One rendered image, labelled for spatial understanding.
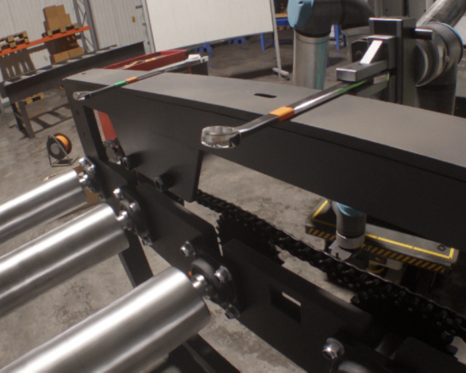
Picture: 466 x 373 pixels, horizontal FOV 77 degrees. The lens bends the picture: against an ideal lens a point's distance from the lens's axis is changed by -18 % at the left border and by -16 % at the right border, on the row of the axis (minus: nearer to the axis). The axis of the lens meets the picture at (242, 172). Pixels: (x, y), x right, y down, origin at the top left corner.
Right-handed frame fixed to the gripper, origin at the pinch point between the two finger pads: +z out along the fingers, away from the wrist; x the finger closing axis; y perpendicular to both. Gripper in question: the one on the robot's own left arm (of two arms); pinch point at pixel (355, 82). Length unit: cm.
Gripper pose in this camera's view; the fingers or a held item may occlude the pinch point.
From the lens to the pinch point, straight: 39.6
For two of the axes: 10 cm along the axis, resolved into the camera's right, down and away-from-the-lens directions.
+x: 1.3, 8.7, 4.7
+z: -7.3, 4.1, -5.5
